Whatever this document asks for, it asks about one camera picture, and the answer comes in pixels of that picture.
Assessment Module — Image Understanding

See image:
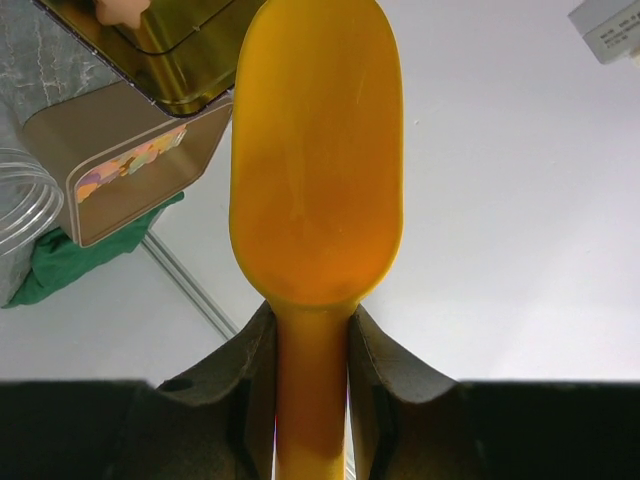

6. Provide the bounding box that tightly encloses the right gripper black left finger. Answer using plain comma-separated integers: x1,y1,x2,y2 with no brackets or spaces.
1,305,276,479

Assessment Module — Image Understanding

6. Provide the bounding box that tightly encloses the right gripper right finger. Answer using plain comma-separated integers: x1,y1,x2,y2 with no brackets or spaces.
348,308,639,479

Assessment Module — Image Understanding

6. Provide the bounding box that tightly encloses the yellow plastic scoop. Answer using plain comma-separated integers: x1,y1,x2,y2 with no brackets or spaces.
229,1,403,479

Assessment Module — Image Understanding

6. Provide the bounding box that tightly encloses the clear glass jar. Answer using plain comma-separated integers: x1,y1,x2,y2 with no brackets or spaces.
1,148,64,256

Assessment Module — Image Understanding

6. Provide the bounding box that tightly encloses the star candy tin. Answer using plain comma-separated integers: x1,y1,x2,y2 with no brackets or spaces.
35,0,263,117

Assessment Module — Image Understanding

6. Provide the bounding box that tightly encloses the green folded cloth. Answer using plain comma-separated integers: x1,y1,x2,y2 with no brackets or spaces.
2,192,185,309

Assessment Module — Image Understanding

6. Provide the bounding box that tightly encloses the brown gummy candy box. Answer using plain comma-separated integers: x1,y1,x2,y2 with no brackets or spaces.
23,82,232,248

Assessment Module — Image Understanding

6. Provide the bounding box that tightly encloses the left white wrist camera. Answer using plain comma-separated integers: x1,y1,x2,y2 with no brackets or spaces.
568,0,639,65

